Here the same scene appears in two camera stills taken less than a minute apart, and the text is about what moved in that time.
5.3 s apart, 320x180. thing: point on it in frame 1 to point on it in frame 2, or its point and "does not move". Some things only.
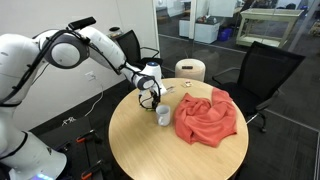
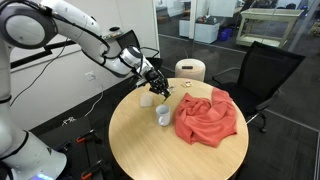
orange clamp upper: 82,138 does not move
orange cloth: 206,121 does not move
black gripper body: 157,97 to 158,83
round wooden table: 146,150 does not move
